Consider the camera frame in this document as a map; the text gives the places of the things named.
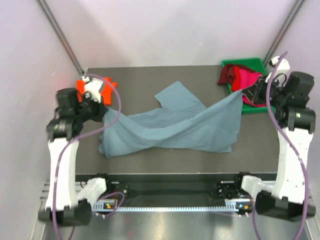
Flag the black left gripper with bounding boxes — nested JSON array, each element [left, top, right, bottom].
[[75, 92, 108, 122]]

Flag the grey slotted cable duct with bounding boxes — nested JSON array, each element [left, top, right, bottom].
[[92, 198, 252, 213]]

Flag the orange folded t shirt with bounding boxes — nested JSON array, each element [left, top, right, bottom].
[[76, 77, 118, 106]]

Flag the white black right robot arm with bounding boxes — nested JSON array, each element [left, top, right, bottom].
[[233, 71, 316, 222]]

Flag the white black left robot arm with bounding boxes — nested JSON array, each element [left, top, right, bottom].
[[38, 88, 114, 227]]

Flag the dark red t shirt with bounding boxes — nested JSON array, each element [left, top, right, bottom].
[[217, 63, 255, 85]]

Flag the pink t shirt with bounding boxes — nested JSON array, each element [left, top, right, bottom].
[[239, 69, 265, 108]]

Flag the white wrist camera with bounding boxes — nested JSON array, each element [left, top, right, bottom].
[[265, 56, 291, 76], [82, 76, 105, 103]]

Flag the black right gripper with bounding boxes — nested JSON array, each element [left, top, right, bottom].
[[242, 73, 288, 107]]

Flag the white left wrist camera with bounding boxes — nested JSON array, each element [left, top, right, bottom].
[[82, 76, 105, 103]]

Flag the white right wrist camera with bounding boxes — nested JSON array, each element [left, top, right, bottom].
[[265, 56, 291, 76]]

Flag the green plastic bin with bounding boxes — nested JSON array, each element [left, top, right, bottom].
[[221, 57, 268, 114]]

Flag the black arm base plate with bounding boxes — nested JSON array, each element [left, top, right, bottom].
[[108, 173, 246, 199]]

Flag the blue grey t shirt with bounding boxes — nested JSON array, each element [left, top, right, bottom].
[[98, 81, 243, 158]]

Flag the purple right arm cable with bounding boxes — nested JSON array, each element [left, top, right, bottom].
[[252, 51, 310, 240]]

